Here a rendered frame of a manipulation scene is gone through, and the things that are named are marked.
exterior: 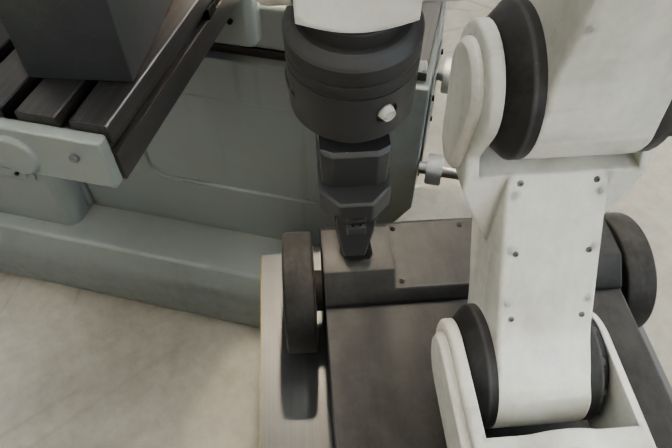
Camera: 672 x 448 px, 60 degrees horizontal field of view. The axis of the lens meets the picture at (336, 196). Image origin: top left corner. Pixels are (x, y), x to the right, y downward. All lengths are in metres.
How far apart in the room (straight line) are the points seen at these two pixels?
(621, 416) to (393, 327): 0.32
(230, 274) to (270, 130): 0.39
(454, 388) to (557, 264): 0.17
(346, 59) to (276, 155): 0.88
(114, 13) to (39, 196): 0.97
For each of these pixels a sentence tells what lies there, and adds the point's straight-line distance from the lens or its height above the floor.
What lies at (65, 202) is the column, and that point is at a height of 0.27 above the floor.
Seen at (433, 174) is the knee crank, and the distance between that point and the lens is 1.12.
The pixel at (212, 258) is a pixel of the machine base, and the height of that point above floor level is 0.20.
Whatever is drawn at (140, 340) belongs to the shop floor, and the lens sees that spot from 1.58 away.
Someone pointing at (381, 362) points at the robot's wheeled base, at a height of 0.57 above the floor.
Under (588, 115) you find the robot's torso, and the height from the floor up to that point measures 1.03.
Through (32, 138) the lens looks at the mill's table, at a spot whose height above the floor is 0.92.
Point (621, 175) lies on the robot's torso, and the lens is 0.64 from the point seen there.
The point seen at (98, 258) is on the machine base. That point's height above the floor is 0.16.
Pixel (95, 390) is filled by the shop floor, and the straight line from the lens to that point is 1.56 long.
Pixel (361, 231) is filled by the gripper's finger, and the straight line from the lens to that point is 0.45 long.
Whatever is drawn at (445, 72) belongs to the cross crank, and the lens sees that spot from 1.14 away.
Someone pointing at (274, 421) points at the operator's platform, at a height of 0.40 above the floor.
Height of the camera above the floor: 1.34
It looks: 49 degrees down
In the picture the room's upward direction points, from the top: straight up
